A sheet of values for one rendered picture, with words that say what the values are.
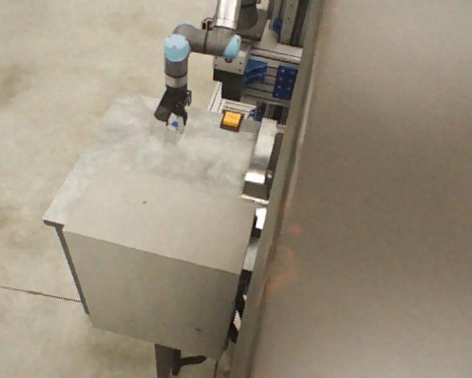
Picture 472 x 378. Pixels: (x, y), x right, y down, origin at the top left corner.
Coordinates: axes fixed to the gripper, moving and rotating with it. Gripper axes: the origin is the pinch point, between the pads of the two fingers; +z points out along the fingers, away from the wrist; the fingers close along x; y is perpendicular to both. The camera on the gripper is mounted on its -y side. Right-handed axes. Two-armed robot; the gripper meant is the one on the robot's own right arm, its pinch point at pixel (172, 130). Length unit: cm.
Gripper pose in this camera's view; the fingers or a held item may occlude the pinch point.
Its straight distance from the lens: 169.0
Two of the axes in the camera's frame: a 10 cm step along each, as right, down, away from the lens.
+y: 3.8, -7.0, 6.1
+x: -9.2, -3.5, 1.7
